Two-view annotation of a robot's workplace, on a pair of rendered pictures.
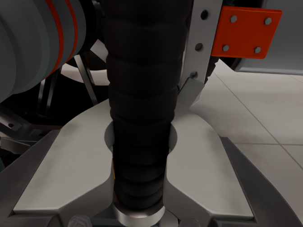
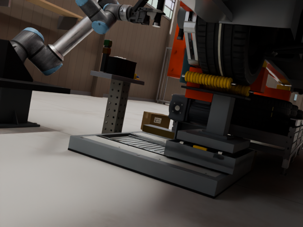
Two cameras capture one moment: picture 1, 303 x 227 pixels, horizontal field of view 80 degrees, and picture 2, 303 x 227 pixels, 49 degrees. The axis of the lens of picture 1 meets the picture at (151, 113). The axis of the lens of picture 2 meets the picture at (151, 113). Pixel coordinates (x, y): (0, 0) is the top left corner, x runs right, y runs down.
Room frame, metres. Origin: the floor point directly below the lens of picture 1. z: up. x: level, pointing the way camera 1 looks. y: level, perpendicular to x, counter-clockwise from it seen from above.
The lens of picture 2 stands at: (1.04, -1.56, 0.42)
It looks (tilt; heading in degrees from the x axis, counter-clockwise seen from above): 5 degrees down; 119
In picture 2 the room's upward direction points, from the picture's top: 11 degrees clockwise
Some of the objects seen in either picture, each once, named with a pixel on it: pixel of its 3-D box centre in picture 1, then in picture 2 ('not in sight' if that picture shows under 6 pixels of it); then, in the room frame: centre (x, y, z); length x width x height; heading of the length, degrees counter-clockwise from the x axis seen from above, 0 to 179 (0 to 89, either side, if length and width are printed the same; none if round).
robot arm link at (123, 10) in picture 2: not in sight; (127, 12); (-0.11, -0.01, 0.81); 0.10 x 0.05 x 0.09; 92
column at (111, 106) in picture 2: not in sight; (115, 110); (-0.32, 0.34, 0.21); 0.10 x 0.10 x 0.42; 2
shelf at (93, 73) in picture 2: not in sight; (119, 78); (-0.31, 0.31, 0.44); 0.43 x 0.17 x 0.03; 92
